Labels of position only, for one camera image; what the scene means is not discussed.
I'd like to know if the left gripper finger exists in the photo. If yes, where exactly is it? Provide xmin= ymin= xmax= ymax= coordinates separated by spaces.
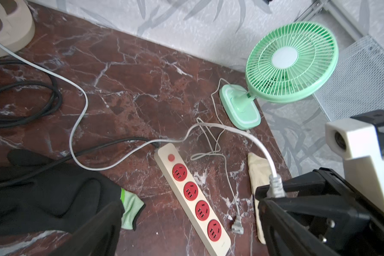
xmin=50 ymin=201 xmax=124 ymax=256

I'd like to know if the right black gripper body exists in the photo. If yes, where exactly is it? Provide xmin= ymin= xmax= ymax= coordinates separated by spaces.
xmin=255 ymin=168 xmax=384 ymax=256

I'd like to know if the beige fan white cable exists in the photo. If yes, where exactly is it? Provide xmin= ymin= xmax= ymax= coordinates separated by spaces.
xmin=0 ymin=33 xmax=286 ymax=198

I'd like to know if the green fan white cable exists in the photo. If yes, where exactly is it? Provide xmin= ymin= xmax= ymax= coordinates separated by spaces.
xmin=190 ymin=77 xmax=244 ymax=235

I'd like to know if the beige red power strip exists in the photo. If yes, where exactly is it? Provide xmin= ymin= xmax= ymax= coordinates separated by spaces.
xmin=154 ymin=143 xmax=231 ymax=256

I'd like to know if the green desk fan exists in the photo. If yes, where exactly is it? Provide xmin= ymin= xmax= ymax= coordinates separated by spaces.
xmin=219 ymin=21 xmax=339 ymax=130

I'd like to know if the beige desk fan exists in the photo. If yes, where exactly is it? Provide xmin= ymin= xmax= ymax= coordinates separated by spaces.
xmin=0 ymin=0 xmax=35 ymax=52

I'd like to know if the black green-cuffed glove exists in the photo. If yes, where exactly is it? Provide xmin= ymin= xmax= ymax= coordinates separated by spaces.
xmin=0 ymin=149 xmax=145 ymax=236

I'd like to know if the cream work glove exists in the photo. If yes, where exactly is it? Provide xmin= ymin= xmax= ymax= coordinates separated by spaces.
xmin=247 ymin=153 xmax=272 ymax=244

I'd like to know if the white mesh wall basket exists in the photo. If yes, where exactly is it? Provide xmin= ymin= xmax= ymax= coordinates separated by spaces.
xmin=315 ymin=35 xmax=384 ymax=121

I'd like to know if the black power strip cable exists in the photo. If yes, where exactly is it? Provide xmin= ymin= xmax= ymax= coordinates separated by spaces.
xmin=0 ymin=57 xmax=161 ymax=189

